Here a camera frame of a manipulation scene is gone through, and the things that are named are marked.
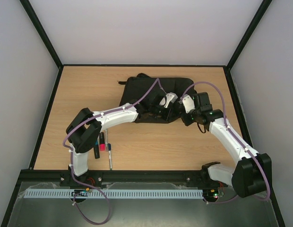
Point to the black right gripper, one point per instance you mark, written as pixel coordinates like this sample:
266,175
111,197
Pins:
185,117

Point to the blue cap white marker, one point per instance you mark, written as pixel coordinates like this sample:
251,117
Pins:
110,155

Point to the blue black highlighter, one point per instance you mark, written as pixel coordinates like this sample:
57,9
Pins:
96,150

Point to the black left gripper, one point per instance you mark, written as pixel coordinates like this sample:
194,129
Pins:
168,117

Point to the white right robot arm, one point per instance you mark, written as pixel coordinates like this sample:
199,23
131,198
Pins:
252,171

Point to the light blue cable duct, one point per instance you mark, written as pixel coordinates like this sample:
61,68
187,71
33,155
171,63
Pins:
113,194

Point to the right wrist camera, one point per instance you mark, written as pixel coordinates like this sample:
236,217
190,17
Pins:
188,103

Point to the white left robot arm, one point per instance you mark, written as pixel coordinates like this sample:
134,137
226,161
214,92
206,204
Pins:
86,127

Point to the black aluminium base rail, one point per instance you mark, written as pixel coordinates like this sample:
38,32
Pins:
99,177

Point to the black student backpack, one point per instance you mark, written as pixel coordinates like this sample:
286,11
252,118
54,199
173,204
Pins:
136,87

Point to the pink black highlighter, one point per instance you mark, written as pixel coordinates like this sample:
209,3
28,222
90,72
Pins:
102,146

